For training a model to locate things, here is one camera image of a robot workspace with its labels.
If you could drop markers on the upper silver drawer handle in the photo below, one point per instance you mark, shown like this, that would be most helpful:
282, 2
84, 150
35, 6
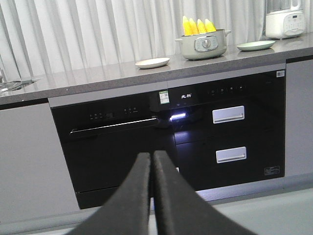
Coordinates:
228, 114

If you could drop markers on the white round plate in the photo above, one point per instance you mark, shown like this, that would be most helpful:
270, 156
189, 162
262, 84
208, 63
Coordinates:
152, 63

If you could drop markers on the steel sink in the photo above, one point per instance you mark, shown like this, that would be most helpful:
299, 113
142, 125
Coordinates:
9, 86

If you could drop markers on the black built-in dishwasher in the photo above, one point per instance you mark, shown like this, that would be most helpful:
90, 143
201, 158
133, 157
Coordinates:
101, 140

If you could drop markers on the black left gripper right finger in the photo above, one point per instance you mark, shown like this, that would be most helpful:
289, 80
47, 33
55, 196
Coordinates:
180, 210

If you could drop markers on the white pleated curtain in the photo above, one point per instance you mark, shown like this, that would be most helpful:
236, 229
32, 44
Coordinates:
39, 37

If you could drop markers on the lower silver drawer handle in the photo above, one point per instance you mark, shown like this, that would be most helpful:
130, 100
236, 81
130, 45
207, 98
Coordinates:
230, 155

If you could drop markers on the silver drawer handle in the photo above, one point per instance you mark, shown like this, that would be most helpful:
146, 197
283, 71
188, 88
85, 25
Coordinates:
228, 114
230, 155

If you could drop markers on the black disinfection cabinet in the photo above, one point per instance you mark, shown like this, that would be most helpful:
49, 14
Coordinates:
262, 131

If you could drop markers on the grey cabinet door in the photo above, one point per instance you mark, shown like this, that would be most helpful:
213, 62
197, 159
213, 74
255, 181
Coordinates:
34, 179
299, 118

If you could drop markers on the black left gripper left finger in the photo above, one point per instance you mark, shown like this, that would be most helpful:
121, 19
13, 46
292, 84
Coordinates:
127, 211

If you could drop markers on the green round plate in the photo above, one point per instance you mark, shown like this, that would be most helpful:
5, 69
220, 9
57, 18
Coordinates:
257, 45

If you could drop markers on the grey left cabinet door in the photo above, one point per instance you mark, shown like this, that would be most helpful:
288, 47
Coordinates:
34, 179

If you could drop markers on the yellow corn cob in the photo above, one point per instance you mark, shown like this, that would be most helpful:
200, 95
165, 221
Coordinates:
201, 27
193, 27
186, 26
209, 26

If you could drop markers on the white rice cooker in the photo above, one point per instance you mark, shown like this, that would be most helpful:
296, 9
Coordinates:
284, 19

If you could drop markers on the green electric cooking pot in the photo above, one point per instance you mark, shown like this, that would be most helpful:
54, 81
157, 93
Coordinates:
205, 45

